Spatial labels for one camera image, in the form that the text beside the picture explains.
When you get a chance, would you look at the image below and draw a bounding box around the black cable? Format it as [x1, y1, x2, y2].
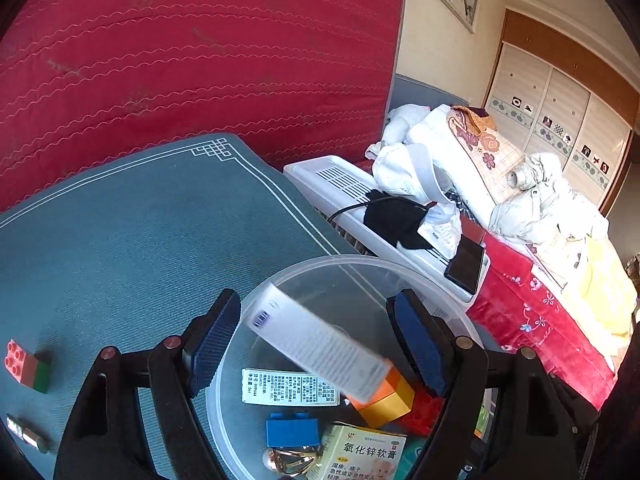
[327, 199, 382, 224]

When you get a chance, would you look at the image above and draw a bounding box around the white clothes pile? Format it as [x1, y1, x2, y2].
[365, 104, 612, 262]

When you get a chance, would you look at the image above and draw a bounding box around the wooden wardrobe with white doors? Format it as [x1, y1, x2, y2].
[482, 7, 635, 217]

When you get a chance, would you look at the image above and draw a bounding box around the black cloth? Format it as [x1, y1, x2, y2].
[363, 195, 437, 252]

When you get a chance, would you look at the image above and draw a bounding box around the small white printed box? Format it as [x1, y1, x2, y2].
[241, 367, 342, 406]

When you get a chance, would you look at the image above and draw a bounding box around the yellow and white medicine box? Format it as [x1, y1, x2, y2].
[305, 422, 408, 480]

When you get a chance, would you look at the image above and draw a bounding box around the teal tissue packet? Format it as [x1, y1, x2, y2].
[400, 435, 427, 480]

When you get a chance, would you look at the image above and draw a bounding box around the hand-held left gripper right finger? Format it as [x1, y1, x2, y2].
[386, 289, 601, 480]

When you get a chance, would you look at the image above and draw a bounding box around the white slatted heater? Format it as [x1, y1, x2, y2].
[284, 156, 492, 306]

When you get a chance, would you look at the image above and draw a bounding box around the red floral blanket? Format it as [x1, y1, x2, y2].
[464, 214, 622, 411]

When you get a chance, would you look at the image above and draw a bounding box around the floral patterned quilt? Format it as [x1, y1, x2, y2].
[407, 105, 532, 207]

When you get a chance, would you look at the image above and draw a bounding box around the gold ring clip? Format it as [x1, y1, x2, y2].
[262, 447, 322, 477]

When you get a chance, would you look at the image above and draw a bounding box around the small dark metallic tube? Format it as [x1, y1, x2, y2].
[6, 414, 52, 455]

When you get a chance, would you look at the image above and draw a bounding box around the pink and white carton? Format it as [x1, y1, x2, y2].
[240, 282, 396, 407]

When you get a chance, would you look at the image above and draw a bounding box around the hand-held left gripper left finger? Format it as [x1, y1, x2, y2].
[52, 289, 242, 480]

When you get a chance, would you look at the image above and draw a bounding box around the yellow orange toy brick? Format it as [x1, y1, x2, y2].
[347, 367, 416, 429]

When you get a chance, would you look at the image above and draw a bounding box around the yellow cloth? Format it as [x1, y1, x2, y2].
[564, 239, 637, 347]

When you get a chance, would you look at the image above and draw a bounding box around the pink and green brick stack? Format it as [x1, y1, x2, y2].
[5, 339, 52, 394]

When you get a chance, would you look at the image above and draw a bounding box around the black phone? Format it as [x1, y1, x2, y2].
[444, 235, 486, 294]

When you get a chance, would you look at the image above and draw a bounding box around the blue toy brick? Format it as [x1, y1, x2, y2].
[266, 412, 321, 448]

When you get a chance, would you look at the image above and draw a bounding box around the red toy brick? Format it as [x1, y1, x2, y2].
[402, 385, 446, 436]

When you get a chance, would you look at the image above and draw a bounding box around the clear plastic bowl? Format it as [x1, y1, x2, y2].
[205, 255, 501, 480]

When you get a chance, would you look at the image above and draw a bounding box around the red quilted mattress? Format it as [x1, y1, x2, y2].
[0, 0, 408, 213]

